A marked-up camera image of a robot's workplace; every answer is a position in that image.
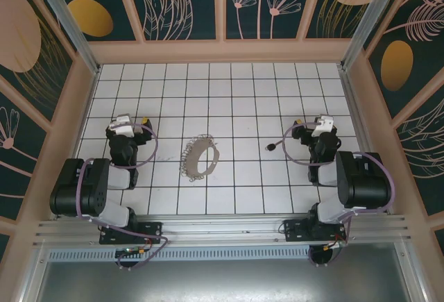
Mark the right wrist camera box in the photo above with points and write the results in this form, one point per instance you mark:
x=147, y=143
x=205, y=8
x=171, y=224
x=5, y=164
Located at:
x=323, y=123

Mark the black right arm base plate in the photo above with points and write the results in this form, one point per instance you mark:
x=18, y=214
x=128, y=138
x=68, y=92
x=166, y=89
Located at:
x=298, y=230

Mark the aluminium frame post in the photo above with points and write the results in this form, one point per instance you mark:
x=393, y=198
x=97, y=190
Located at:
x=364, y=21

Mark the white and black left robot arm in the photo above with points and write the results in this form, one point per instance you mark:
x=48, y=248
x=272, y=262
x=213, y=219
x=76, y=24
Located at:
x=86, y=191

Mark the aluminium side rail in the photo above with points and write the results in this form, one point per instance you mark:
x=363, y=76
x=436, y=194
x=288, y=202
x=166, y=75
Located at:
x=350, y=107

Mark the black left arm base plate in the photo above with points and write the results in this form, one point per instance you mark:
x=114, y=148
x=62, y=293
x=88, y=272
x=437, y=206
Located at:
x=149, y=232

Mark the clear acrylic rod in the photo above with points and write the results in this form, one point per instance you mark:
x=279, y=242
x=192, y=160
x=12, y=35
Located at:
x=69, y=27

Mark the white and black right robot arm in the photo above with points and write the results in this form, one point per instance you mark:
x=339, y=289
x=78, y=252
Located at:
x=364, y=184

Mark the yellow power connector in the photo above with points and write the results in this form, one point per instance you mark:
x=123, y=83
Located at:
x=333, y=245

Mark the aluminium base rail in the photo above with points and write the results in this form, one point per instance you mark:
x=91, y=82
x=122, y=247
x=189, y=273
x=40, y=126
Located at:
x=222, y=227

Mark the small green circuit board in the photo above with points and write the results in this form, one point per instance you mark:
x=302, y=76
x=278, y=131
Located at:
x=132, y=251

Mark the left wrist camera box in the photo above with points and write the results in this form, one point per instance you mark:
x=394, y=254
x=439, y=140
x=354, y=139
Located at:
x=121, y=125

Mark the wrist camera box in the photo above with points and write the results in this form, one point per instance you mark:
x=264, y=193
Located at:
x=121, y=125
x=323, y=123

